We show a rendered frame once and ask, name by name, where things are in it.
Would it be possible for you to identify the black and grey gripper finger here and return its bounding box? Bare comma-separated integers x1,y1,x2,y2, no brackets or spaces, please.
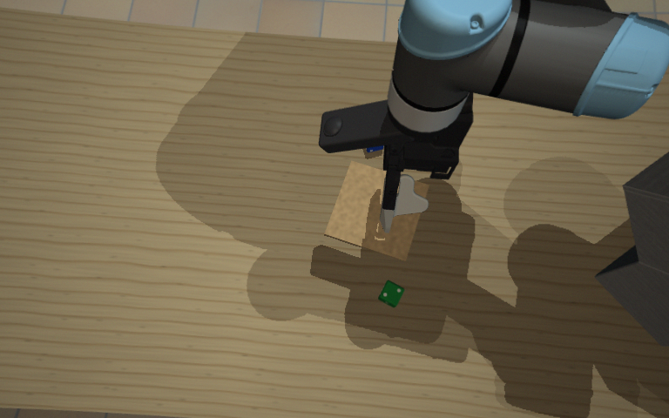
380,165,429,233

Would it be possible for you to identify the green die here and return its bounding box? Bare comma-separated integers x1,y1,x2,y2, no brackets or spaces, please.
378,280,404,307

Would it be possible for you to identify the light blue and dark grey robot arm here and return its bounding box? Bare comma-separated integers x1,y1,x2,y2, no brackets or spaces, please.
319,0,669,153

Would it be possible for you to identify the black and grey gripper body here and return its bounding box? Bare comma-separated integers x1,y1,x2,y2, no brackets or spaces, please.
383,92,473,179

